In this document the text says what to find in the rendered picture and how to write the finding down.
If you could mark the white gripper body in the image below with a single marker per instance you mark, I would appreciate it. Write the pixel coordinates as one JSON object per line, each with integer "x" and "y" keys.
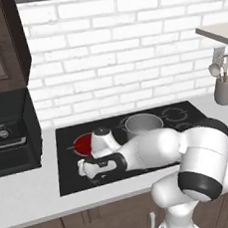
{"x": 84, "y": 167}

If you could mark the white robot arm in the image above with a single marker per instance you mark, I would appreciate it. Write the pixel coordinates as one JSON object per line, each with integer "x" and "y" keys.
{"x": 195, "y": 163}

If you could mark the black glass hob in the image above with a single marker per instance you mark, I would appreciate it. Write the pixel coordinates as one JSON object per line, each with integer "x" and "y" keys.
{"x": 69, "y": 177}

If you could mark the grey metal pot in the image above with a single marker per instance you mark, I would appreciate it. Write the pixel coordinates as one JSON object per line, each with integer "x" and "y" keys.
{"x": 144, "y": 125}

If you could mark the round oven knob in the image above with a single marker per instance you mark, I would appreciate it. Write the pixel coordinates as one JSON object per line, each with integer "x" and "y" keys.
{"x": 3, "y": 132}

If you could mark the grey utensil pot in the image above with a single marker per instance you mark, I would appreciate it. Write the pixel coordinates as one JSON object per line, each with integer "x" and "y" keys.
{"x": 225, "y": 92}

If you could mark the grey spoon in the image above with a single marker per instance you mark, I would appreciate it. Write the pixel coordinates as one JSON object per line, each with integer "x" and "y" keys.
{"x": 214, "y": 70}

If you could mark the black wall oven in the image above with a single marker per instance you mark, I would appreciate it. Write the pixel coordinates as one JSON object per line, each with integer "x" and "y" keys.
{"x": 14, "y": 157}

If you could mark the white wall socket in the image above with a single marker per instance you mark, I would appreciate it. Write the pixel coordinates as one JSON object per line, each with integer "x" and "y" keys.
{"x": 219, "y": 55}

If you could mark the pale wall shelf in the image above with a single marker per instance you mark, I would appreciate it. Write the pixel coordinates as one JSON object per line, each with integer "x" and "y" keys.
{"x": 218, "y": 34}

